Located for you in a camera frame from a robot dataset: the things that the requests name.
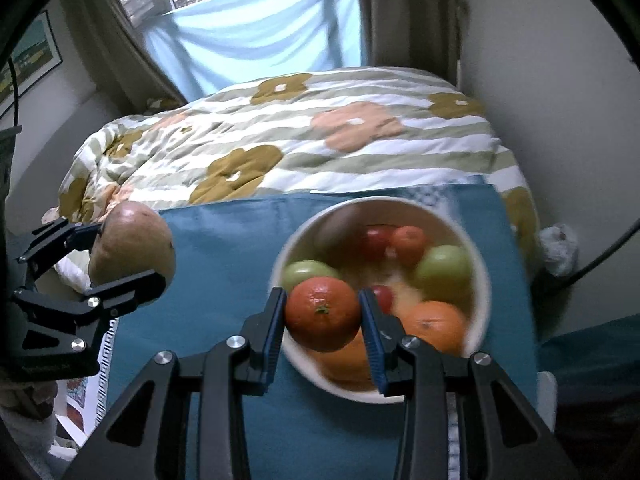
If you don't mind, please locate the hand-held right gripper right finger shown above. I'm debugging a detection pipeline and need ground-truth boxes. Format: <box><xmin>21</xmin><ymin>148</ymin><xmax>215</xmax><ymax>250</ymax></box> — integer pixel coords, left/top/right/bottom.
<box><xmin>357</xmin><ymin>287</ymin><xmax>583</xmax><ymax>480</ymax></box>

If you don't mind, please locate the colourful printed mat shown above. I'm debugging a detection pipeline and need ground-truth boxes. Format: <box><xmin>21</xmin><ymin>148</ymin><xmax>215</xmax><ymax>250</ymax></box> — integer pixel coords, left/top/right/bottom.
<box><xmin>55</xmin><ymin>320</ymin><xmax>118</xmax><ymax>441</ymax></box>

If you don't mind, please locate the person's left forearm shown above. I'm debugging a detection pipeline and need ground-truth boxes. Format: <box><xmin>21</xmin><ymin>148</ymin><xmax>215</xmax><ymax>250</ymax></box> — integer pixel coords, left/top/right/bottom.
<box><xmin>0</xmin><ymin>377</ymin><xmax>58</xmax><ymax>461</ymax></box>

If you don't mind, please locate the cream bowl with yellow centre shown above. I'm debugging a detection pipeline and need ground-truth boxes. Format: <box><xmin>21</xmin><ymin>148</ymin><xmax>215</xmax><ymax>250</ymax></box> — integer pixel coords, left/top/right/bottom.
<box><xmin>270</xmin><ymin>197</ymin><xmax>493</xmax><ymax>405</ymax></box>

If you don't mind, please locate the beige curtain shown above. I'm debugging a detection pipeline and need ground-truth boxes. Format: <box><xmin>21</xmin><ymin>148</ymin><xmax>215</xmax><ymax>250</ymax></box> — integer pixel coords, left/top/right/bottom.
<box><xmin>352</xmin><ymin>0</ymin><xmax>473</xmax><ymax>96</ymax></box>
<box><xmin>60</xmin><ymin>0</ymin><xmax>188</xmax><ymax>111</ymax></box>

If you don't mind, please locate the small red tomato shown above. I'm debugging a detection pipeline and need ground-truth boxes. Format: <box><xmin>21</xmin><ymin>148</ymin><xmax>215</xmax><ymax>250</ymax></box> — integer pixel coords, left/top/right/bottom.
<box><xmin>362</xmin><ymin>226</ymin><xmax>396</xmax><ymax>261</ymax></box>
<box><xmin>371</xmin><ymin>285</ymin><xmax>395</xmax><ymax>313</ymax></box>

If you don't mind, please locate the dark teal cushion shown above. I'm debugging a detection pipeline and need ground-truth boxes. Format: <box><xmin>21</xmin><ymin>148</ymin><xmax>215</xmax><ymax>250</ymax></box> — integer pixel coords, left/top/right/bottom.
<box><xmin>537</xmin><ymin>315</ymin><xmax>640</xmax><ymax>411</ymax></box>

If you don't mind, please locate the thin black cable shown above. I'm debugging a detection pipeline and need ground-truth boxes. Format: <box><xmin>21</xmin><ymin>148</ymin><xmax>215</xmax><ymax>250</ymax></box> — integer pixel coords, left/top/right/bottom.
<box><xmin>7</xmin><ymin>55</ymin><xmax>23</xmax><ymax>131</ymax></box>

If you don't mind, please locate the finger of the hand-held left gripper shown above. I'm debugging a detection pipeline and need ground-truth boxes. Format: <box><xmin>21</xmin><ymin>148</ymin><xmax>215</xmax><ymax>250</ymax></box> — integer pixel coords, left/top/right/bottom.
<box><xmin>9</xmin><ymin>269</ymin><xmax>168</xmax><ymax>377</ymax></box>
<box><xmin>15</xmin><ymin>217</ymin><xmax>106</xmax><ymax>293</ymax></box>

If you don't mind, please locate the brown potato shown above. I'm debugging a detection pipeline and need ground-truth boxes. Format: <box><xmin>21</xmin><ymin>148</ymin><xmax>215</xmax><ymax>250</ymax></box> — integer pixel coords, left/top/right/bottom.
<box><xmin>89</xmin><ymin>201</ymin><xmax>177</xmax><ymax>295</ymax></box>

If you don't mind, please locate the light blue cloth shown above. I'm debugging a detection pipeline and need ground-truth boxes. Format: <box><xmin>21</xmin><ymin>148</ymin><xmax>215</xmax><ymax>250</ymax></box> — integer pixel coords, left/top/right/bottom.
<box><xmin>142</xmin><ymin>0</ymin><xmax>366</xmax><ymax>103</ymax></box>

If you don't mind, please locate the large orange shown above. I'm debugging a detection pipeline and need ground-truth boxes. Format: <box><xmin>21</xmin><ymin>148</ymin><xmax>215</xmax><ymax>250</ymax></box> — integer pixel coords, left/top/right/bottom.
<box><xmin>400</xmin><ymin>301</ymin><xmax>468</xmax><ymax>356</ymax></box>

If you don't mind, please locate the large green round fruit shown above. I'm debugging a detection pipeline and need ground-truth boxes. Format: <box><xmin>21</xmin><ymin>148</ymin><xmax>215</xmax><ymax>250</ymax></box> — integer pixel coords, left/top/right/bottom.
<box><xmin>414</xmin><ymin>245</ymin><xmax>473</xmax><ymax>305</ymax></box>

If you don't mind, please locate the white plastic bag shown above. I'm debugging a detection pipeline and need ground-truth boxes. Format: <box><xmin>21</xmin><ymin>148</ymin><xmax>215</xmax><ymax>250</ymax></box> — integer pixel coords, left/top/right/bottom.
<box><xmin>540</xmin><ymin>225</ymin><xmax>581</xmax><ymax>278</ymax></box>

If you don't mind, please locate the reddish orange tangerine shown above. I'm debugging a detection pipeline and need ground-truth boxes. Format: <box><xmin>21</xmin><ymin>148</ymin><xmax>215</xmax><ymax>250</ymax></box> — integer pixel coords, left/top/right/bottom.
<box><xmin>285</xmin><ymin>276</ymin><xmax>362</xmax><ymax>353</ymax></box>

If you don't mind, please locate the striped floral blanket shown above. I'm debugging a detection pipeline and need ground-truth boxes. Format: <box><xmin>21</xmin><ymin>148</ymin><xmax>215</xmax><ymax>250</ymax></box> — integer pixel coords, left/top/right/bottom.
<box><xmin>52</xmin><ymin>66</ymin><xmax>543</xmax><ymax>291</ymax></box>

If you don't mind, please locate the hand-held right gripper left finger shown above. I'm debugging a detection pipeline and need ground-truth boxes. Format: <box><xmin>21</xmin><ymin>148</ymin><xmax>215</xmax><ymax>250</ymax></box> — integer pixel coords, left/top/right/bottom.
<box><xmin>65</xmin><ymin>287</ymin><xmax>288</xmax><ymax>480</ymax></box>

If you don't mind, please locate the small green apple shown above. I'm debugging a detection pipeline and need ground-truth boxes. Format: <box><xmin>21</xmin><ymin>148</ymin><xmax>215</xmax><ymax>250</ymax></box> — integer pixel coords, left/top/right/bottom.
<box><xmin>282</xmin><ymin>260</ymin><xmax>341</xmax><ymax>293</ymax></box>

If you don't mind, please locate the framed wall poster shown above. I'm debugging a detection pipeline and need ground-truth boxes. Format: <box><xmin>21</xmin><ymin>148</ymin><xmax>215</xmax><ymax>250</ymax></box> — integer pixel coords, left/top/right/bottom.
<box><xmin>0</xmin><ymin>10</ymin><xmax>63</xmax><ymax>118</ymax></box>

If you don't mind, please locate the teal cloth with triangle pattern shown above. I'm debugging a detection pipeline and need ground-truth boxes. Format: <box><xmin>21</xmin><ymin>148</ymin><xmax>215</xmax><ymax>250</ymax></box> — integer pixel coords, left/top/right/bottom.
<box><xmin>82</xmin><ymin>182</ymin><xmax>543</xmax><ymax>480</ymax></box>

